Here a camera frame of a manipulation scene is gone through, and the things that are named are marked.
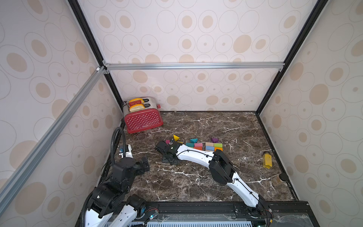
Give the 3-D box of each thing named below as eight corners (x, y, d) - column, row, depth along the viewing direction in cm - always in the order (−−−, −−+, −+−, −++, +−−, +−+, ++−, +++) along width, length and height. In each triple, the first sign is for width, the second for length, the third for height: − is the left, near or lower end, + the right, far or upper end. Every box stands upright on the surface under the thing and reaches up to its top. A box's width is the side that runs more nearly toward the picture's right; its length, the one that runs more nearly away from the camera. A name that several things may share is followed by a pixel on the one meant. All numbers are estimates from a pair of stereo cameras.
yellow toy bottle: (262, 167, 91) (265, 164, 88) (262, 155, 97) (265, 152, 93) (269, 169, 90) (272, 166, 87) (269, 157, 96) (272, 154, 92)
